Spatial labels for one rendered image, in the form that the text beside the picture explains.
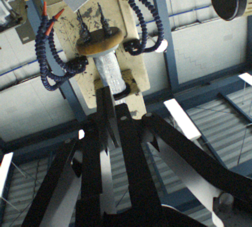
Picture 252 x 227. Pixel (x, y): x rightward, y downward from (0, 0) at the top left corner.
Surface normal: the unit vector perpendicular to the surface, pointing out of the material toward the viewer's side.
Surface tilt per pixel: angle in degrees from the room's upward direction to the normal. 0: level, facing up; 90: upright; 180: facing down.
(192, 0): 90
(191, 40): 90
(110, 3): 90
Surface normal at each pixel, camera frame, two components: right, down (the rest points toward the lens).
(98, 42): -0.05, -0.08
